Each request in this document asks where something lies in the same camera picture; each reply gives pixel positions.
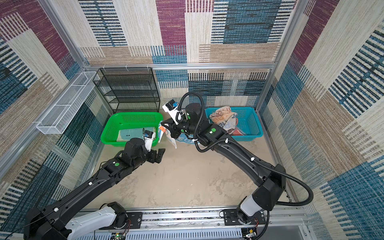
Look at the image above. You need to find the blue rabbit print towel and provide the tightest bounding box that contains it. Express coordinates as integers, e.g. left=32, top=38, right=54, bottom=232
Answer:
left=158, top=125, right=194, bottom=149

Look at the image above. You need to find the pale yellow teal towel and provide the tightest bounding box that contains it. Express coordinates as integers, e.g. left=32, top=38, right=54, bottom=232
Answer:
left=117, top=127, right=156, bottom=142

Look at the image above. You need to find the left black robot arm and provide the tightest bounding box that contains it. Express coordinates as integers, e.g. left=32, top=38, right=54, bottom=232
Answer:
left=24, top=138, right=166, bottom=240

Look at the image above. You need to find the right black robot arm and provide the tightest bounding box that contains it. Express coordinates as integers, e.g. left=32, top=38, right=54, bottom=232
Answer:
left=161, top=100, right=286, bottom=224

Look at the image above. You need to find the green plastic basket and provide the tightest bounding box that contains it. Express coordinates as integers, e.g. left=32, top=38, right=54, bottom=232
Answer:
left=101, top=112, right=163, bottom=147

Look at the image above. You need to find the pink orange print towel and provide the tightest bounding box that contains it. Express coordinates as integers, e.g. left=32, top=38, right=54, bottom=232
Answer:
left=209, top=106, right=238, bottom=134

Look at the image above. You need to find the teal plastic basket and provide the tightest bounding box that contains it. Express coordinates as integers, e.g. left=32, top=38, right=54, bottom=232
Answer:
left=206, top=107, right=263, bottom=142

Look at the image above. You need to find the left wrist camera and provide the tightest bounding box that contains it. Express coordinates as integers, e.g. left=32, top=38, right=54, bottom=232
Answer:
left=143, top=128, right=156, bottom=152

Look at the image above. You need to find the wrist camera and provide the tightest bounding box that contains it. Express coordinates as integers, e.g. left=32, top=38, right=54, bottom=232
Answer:
left=162, top=100, right=183, bottom=124
left=143, top=128, right=156, bottom=152

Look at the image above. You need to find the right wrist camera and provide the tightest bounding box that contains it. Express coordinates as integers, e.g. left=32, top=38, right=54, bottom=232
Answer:
left=162, top=100, right=183, bottom=124

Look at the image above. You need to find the black wire shelf rack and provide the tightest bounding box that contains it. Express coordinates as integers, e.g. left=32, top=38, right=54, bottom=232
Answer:
left=93, top=67, right=160, bottom=114

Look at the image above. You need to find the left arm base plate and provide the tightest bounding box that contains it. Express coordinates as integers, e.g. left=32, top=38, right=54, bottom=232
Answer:
left=113, top=212, right=143, bottom=230

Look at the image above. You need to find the aluminium front rail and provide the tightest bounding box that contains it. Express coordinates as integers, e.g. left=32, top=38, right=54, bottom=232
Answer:
left=53, top=203, right=307, bottom=233

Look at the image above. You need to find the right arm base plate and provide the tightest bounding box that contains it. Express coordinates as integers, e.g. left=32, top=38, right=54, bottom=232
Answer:
left=219, top=209, right=267, bottom=226

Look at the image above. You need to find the white wire mesh tray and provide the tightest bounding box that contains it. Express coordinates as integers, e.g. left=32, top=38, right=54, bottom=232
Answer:
left=36, top=72, right=96, bottom=135

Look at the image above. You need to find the black corrugated cable conduit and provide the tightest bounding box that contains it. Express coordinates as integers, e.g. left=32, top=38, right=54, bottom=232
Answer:
left=177, top=91, right=314, bottom=240

